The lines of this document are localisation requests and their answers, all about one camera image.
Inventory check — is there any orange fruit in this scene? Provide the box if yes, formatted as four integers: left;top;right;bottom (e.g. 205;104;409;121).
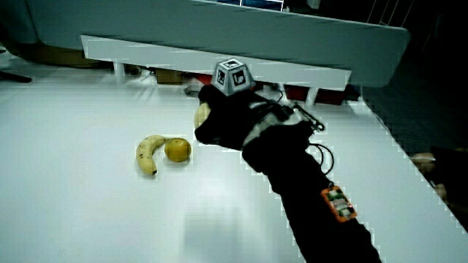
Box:
164;137;192;163

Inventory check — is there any cardboard box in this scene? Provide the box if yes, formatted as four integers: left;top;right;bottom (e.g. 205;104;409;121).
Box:
155;69;184;85

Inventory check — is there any orange sensor module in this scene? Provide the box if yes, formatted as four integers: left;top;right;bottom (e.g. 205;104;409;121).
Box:
320;185;358;224

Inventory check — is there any person's right hand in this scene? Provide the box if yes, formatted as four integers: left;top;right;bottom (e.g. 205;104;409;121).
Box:
195;58;294;151

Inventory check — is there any red box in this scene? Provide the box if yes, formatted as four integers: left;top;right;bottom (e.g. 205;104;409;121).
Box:
284;84;310;102
315;88;347;107

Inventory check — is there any yellow pear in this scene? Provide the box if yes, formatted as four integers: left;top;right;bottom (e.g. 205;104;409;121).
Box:
193;102;212;130

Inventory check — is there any white shelf board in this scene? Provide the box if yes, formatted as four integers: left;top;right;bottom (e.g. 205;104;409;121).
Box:
80;34;352;92

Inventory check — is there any black cable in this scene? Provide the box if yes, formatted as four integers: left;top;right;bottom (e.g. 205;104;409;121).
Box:
309;142;335;177

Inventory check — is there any large white panel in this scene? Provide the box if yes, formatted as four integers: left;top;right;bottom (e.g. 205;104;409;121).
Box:
25;0;411;88

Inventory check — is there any yellow banana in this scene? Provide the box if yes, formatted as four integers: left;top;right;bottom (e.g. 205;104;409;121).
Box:
135;134;169;176

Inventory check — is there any person's right forearm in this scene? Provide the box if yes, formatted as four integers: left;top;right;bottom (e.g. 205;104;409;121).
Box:
241;120;383;263

